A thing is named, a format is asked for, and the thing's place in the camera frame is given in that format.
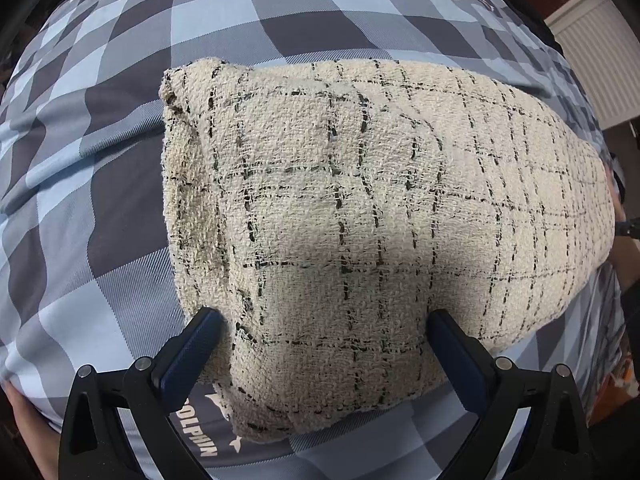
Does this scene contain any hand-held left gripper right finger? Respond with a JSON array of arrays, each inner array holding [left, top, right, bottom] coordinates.
[[427, 308, 593, 480]]

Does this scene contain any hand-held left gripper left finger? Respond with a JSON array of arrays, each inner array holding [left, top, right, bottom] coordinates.
[[58, 306, 226, 480]]

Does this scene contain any cream checked tweed garment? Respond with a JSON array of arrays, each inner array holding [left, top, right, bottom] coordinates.
[[159, 57, 616, 445]]

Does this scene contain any orange printed cloth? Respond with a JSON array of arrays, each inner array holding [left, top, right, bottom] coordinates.
[[597, 355, 640, 413]]

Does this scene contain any person's leg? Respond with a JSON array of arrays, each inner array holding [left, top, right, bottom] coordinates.
[[5, 382, 66, 480]]

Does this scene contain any blue grey checkered bedsheet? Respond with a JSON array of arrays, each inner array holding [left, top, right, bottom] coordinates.
[[0, 0, 628, 480]]

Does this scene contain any white ribbed panel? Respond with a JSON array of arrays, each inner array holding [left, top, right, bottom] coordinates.
[[544, 0, 640, 131]]

